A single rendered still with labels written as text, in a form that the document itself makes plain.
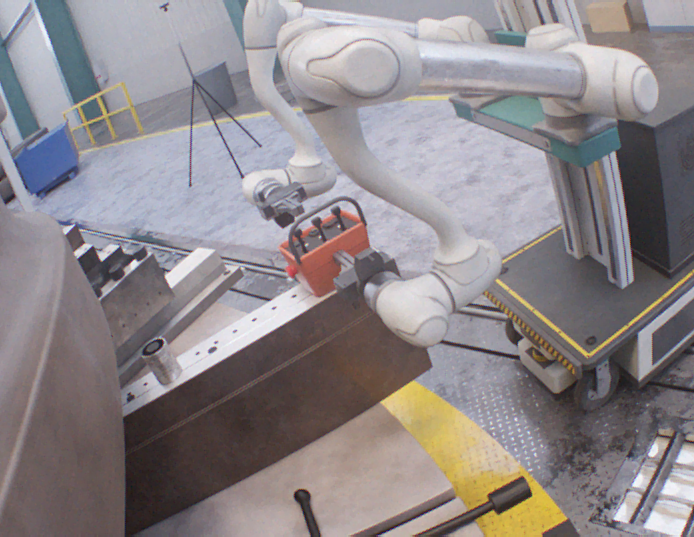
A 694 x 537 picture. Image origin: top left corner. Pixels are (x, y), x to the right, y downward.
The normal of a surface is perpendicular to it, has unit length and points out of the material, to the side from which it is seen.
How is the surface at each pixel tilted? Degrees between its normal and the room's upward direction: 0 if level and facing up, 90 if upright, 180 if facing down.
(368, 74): 88
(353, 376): 90
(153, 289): 90
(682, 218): 90
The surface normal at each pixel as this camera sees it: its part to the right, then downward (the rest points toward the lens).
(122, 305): 0.72, 0.07
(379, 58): 0.19, 0.40
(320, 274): 0.47, 0.38
